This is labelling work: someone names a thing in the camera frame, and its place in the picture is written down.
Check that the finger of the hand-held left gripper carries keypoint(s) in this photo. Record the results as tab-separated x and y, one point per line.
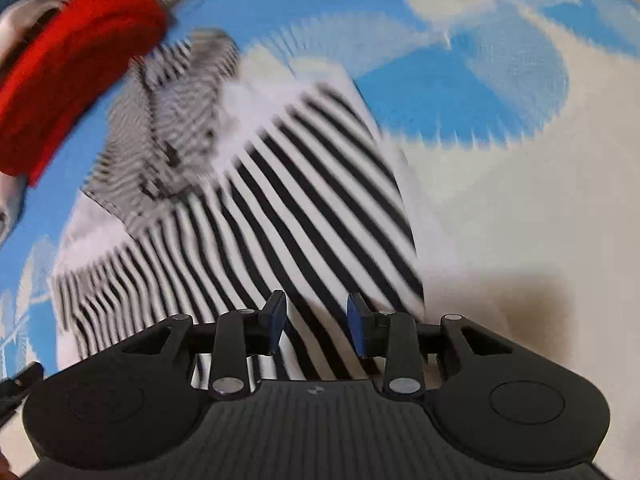
17	390

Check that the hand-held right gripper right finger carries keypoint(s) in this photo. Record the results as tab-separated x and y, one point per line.
356	325

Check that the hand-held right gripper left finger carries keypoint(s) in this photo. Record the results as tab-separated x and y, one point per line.
274	322

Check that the black white striped garment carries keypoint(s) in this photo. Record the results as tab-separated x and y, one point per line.
300	210

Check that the blue and cream bed sheet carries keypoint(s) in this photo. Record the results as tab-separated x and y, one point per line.
475	200

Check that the red folded blanket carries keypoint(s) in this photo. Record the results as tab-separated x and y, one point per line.
75	70

